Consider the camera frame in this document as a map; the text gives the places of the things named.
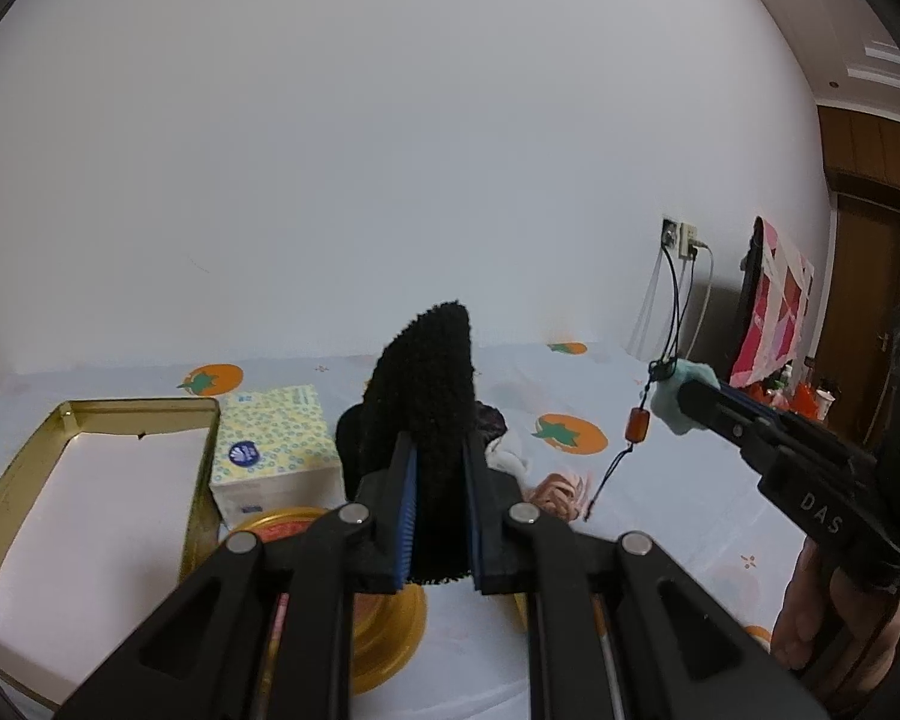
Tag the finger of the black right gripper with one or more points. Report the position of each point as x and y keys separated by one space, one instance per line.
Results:
x=735 y=417

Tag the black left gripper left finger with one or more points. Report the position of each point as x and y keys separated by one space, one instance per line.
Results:
x=384 y=558

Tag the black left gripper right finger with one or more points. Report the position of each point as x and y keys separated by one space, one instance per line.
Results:
x=494 y=563

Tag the black fuzzy sock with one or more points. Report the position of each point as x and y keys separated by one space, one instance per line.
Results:
x=423 y=386

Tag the mint green soft cloth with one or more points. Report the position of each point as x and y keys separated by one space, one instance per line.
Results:
x=664 y=403

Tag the orange bead black cord charm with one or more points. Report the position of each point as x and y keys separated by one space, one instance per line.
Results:
x=637 y=428

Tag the person's right hand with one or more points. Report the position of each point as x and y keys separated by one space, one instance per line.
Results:
x=809 y=594

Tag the pink knotted cloth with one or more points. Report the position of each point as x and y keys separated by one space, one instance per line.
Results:
x=565 y=495

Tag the yellow patterned tissue pack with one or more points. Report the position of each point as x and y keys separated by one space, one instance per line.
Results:
x=273 y=450

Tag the dark purple scrunchie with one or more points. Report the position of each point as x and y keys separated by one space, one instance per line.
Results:
x=490 y=424

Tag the round gold pink tin lid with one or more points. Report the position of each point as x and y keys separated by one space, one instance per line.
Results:
x=386 y=629

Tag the gold rectangular tin tray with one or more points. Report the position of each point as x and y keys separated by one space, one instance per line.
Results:
x=103 y=511

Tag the brown wooden door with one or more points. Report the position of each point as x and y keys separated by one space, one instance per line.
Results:
x=861 y=156

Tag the white wall socket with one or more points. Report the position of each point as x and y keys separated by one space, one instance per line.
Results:
x=681 y=238

